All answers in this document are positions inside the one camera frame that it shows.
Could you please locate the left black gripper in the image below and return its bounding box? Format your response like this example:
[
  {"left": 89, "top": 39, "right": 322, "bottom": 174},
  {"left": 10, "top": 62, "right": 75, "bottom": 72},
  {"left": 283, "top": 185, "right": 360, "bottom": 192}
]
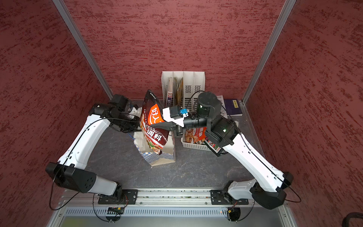
[{"left": 112, "top": 113, "right": 144, "bottom": 132}]

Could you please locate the white blue checkered paper bag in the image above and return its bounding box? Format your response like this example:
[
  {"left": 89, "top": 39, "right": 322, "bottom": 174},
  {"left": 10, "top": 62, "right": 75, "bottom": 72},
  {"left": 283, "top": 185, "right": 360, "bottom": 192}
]
[{"left": 133, "top": 131, "right": 176, "bottom": 166}]

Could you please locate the white plastic basket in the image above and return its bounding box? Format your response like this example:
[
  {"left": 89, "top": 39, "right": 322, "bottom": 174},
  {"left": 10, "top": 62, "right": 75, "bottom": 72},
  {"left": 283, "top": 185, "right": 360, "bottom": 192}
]
[{"left": 181, "top": 127, "right": 221, "bottom": 153}]

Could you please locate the orange condiment packet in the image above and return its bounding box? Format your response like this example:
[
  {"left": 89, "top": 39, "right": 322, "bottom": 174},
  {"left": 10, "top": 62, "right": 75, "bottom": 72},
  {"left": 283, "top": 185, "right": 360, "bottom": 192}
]
[{"left": 184, "top": 127, "right": 207, "bottom": 145}]

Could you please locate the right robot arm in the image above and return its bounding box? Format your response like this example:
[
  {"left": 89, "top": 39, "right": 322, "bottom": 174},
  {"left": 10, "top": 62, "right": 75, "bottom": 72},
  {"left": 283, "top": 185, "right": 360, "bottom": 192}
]
[{"left": 169, "top": 92, "right": 294, "bottom": 210}]

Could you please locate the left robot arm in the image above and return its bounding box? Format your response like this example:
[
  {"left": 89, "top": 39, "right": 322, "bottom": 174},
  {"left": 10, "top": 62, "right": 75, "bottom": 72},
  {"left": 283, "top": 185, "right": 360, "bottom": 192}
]
[{"left": 46, "top": 95, "right": 141, "bottom": 204}]

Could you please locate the book in organizer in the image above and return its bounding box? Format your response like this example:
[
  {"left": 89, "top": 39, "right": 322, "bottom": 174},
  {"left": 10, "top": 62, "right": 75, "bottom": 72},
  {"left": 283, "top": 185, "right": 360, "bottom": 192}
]
[{"left": 166, "top": 78, "right": 174, "bottom": 107}]

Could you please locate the brown folder in organizer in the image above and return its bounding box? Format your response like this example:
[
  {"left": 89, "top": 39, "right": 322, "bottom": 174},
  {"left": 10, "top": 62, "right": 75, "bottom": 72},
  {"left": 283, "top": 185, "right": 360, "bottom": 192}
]
[{"left": 174, "top": 77, "right": 183, "bottom": 106}]

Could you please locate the white illustrated book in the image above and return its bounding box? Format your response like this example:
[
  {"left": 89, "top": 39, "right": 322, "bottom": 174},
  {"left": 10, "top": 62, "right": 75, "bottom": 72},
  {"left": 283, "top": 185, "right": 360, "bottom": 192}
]
[{"left": 217, "top": 96, "right": 228, "bottom": 118}]

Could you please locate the white file organizer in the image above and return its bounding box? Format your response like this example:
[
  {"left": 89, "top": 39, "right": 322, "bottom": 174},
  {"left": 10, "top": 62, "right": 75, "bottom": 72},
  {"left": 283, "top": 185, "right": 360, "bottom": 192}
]
[{"left": 161, "top": 71, "right": 205, "bottom": 111}]

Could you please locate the dark blue book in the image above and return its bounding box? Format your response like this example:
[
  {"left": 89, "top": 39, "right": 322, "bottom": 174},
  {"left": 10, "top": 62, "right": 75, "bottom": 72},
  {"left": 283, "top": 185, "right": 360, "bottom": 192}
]
[{"left": 224, "top": 99, "right": 243, "bottom": 116}]

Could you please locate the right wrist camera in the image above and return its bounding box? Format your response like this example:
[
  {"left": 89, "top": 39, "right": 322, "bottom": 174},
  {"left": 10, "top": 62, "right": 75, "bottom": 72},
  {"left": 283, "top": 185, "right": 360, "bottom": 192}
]
[{"left": 163, "top": 106, "right": 189, "bottom": 128}]

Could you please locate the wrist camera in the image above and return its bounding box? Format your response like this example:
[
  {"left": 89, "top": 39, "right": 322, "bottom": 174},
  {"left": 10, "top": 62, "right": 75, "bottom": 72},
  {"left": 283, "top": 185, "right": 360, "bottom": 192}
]
[
  {"left": 110, "top": 95, "right": 141, "bottom": 119},
  {"left": 163, "top": 106, "right": 189, "bottom": 128}
]

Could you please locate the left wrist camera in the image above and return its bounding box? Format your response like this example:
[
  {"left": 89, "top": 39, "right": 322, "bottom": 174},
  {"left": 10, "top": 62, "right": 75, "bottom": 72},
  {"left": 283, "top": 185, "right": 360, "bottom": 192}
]
[{"left": 110, "top": 95, "right": 141, "bottom": 119}]

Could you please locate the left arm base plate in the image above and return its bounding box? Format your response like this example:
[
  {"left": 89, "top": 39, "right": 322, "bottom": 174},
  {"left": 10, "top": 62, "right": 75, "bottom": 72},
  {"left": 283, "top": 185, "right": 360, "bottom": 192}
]
[{"left": 97, "top": 189, "right": 139, "bottom": 205}]

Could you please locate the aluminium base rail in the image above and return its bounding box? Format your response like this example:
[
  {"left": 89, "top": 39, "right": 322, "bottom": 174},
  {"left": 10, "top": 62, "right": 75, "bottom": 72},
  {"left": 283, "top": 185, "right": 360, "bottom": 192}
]
[{"left": 58, "top": 188, "right": 290, "bottom": 208}]

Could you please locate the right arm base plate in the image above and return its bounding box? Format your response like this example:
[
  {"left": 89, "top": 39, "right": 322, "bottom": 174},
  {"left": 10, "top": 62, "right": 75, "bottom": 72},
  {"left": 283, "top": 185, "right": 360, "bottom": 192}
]
[{"left": 210, "top": 190, "right": 249, "bottom": 206}]

